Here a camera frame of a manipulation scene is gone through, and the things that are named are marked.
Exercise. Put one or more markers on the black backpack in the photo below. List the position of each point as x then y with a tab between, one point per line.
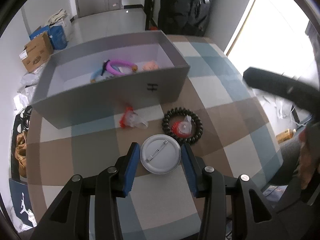
184	17

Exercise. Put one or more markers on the checkered tablecloth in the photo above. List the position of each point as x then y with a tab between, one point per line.
230	132

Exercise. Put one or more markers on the right hand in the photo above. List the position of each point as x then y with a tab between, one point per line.
305	166

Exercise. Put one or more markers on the clear plastic bags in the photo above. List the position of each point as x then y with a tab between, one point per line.
28	86

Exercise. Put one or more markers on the white round pin badge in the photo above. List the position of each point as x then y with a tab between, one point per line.
160	154

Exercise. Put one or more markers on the brown cardboard box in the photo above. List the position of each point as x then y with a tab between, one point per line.
36	52

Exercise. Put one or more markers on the pink pig charm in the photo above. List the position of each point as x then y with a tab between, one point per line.
151	65

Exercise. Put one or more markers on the red round disc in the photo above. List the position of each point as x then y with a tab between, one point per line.
182	129

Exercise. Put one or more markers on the red clear plastic packet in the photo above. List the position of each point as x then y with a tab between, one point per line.
131	119

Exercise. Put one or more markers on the black white sandals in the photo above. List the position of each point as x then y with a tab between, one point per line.
23	119

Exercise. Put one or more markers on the blue jordan bag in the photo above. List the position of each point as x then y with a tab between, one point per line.
22	205

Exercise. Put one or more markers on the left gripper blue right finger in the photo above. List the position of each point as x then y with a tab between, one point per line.
208	183

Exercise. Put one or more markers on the white cloth bag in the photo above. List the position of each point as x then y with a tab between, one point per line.
61	18

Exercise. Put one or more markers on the blue cardboard box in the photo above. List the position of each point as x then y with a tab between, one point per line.
56	35

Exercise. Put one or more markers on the brown shoes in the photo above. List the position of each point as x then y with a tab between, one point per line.
20	153

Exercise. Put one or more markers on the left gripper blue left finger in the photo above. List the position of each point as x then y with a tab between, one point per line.
112	183

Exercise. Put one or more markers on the grey open cardboard box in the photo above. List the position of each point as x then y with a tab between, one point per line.
101	78

